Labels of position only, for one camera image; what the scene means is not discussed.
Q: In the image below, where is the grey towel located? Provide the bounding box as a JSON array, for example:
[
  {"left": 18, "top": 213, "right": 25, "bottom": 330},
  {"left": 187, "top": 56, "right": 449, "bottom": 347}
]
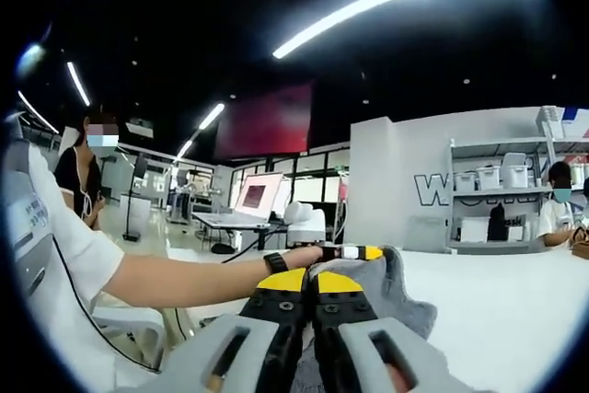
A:
[{"left": 294, "top": 245, "right": 438, "bottom": 393}]

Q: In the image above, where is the white chair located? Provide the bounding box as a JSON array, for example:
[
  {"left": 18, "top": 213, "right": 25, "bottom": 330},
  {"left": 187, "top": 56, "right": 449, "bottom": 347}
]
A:
[{"left": 91, "top": 305, "right": 167, "bottom": 369}]

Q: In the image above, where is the laptop with pink screen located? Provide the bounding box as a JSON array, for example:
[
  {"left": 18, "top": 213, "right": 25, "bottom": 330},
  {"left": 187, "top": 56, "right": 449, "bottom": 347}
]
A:
[{"left": 192, "top": 171, "right": 285, "bottom": 228}]

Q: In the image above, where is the white flat carton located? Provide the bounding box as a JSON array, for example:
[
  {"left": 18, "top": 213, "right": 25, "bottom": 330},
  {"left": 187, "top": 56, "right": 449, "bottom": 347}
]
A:
[{"left": 461, "top": 216, "right": 489, "bottom": 243}]

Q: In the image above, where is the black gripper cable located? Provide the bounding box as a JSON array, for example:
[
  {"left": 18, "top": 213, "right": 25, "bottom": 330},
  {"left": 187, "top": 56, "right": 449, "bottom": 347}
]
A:
[{"left": 220, "top": 248, "right": 268, "bottom": 265}]

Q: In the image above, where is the white storage box stack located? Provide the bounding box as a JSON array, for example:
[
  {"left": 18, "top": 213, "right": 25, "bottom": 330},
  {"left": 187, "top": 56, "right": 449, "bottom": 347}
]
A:
[{"left": 536, "top": 105, "right": 565, "bottom": 141}]

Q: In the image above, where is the black backpack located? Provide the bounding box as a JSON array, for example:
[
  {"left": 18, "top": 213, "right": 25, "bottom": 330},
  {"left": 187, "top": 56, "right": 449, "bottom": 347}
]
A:
[{"left": 487, "top": 202, "right": 507, "bottom": 242}]

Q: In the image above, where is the person's left hand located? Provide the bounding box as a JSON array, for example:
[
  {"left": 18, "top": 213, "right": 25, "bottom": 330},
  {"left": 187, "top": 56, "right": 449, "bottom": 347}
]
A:
[{"left": 284, "top": 245, "right": 326, "bottom": 271}]

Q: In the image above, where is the red wall screen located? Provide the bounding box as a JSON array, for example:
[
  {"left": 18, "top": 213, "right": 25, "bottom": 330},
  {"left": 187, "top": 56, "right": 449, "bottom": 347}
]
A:
[{"left": 214, "top": 82, "right": 314, "bottom": 160}]

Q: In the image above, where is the operator arm white sleeve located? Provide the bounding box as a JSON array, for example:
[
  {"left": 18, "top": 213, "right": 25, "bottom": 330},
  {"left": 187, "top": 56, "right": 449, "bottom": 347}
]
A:
[{"left": 17, "top": 139, "right": 160, "bottom": 389}]

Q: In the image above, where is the metal shelf rack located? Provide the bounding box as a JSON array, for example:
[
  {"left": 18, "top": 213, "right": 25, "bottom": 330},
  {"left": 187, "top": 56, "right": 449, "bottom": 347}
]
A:
[{"left": 448, "top": 105, "right": 589, "bottom": 249}]

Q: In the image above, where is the black floor stand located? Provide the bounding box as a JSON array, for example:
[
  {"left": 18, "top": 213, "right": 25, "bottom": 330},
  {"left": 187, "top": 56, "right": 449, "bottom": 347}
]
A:
[{"left": 121, "top": 153, "right": 149, "bottom": 243}]

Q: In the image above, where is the white height-adjustable desk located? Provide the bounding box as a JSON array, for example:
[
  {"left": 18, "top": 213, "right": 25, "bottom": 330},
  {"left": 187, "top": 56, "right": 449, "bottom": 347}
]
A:
[{"left": 191, "top": 211, "right": 295, "bottom": 251}]

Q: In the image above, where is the black wristband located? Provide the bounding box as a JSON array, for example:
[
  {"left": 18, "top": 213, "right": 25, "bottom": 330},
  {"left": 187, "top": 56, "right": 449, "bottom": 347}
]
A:
[{"left": 263, "top": 251, "right": 290, "bottom": 275}]

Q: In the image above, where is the black device cable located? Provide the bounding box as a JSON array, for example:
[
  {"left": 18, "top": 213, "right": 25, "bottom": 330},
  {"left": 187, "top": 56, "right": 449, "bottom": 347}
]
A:
[{"left": 51, "top": 234, "right": 162, "bottom": 374}]

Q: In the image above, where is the grey ceiling-mounted box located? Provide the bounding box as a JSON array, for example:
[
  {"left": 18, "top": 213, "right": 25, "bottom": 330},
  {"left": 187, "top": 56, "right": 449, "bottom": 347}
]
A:
[{"left": 126, "top": 119, "right": 155, "bottom": 139}]

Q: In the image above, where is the grey chest device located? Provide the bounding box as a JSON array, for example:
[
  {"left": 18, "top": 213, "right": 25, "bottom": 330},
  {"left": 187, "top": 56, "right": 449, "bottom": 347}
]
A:
[{"left": 2, "top": 110, "right": 55, "bottom": 306}]

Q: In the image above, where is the tall white storage box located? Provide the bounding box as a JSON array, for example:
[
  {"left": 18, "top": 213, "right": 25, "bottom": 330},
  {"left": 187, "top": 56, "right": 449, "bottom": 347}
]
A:
[{"left": 500, "top": 152, "right": 529, "bottom": 190}]

